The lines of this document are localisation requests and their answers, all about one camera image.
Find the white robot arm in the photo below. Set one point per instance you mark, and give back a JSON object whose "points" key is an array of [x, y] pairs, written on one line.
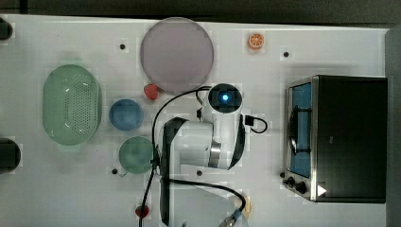
{"points": [[216, 140]]}

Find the black toaster oven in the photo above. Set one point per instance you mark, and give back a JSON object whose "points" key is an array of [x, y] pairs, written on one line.
{"points": [[336, 139]]}

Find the large strawberry toy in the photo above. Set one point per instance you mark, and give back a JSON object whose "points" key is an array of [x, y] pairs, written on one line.
{"points": [[151, 91]]}

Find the lilac round plate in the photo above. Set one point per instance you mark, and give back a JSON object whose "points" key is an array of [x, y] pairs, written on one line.
{"points": [[177, 54]]}

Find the blue cup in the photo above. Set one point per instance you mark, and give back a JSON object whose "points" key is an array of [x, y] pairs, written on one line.
{"points": [[126, 115]]}

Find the green mug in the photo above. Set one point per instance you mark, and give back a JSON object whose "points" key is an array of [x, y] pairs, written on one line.
{"points": [[135, 155]]}

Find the orange slice toy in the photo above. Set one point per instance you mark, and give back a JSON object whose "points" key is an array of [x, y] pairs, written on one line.
{"points": [[256, 41]]}

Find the peeled banana toy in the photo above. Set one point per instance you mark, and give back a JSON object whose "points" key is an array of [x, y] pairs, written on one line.
{"points": [[248, 205]]}

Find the small strawberry toy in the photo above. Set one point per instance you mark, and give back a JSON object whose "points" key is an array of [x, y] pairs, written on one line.
{"points": [[142, 212]]}

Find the green oval colander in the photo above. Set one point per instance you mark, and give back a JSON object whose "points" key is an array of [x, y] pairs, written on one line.
{"points": [[71, 105]]}

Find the black round pot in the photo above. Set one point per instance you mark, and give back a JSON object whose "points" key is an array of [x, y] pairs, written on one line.
{"points": [[10, 155]]}

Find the black round object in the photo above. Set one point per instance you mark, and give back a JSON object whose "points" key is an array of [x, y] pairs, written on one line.
{"points": [[6, 29]]}

